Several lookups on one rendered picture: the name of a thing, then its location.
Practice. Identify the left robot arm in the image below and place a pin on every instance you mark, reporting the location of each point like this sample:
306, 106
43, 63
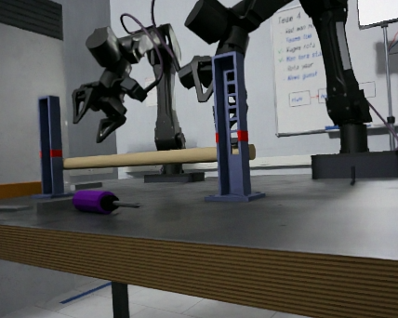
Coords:
345, 101

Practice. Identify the purple screwdriver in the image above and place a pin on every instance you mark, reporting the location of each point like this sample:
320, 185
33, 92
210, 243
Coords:
99, 202

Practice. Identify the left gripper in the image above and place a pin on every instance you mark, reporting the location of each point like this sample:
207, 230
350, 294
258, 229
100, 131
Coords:
202, 75

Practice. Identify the long beige rail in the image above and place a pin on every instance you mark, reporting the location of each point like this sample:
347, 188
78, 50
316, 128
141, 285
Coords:
172, 157

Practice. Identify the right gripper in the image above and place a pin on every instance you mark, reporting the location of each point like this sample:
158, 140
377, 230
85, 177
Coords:
109, 99

